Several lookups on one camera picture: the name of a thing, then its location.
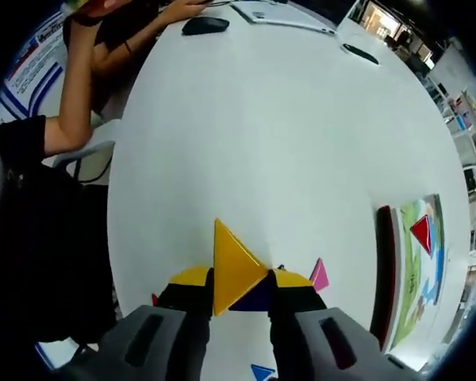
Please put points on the black wristband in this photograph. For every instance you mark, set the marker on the black wristband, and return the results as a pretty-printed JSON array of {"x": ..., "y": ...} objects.
[{"x": 87, "y": 20}]

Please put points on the blue striped wall poster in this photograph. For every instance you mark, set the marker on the blue striped wall poster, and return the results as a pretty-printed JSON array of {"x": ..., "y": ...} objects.
[{"x": 31, "y": 71}]

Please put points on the light blue triangle tangram piece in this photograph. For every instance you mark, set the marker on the light blue triangle tangram piece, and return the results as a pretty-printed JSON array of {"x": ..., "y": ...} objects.
[{"x": 262, "y": 373}]

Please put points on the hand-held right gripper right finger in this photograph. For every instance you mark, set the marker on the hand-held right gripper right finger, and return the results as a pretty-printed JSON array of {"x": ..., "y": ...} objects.
[{"x": 309, "y": 341}]

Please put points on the pink triangle tangram piece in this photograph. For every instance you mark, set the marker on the pink triangle tangram piece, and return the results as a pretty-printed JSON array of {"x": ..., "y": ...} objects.
[{"x": 320, "y": 278}]

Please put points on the red parallelogram tangram piece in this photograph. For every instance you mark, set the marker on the red parallelogram tangram piece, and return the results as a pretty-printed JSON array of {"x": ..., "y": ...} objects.
[{"x": 154, "y": 299}]

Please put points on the black computer mouse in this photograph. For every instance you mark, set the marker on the black computer mouse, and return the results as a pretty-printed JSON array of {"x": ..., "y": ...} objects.
[{"x": 204, "y": 25}]

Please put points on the black smartphone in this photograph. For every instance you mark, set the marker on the black smartphone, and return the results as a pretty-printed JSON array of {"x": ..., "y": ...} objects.
[{"x": 361, "y": 54}]

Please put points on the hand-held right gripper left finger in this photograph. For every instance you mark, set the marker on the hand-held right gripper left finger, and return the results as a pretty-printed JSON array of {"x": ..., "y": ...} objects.
[{"x": 162, "y": 341}]

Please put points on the illustrated pattern sheet board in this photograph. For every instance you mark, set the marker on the illustrated pattern sheet board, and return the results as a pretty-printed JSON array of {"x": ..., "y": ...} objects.
[{"x": 412, "y": 285}]

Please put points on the large red triangle tangram piece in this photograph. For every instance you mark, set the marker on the large red triangle tangram piece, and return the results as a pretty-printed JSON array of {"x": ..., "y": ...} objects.
[{"x": 422, "y": 232}]

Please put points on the silver laptop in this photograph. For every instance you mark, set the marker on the silver laptop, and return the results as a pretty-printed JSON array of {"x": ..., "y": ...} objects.
[{"x": 281, "y": 14}]

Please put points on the dark blue triangle tangram piece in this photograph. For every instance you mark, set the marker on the dark blue triangle tangram piece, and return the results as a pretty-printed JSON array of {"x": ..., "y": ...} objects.
[{"x": 256, "y": 299}]

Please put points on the white stool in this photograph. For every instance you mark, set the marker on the white stool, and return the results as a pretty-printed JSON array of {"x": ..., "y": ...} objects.
[{"x": 87, "y": 155}]

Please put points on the large yellow triangle tangram piece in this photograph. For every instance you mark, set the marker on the large yellow triangle tangram piece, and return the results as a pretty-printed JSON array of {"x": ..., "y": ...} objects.
[{"x": 234, "y": 270}]

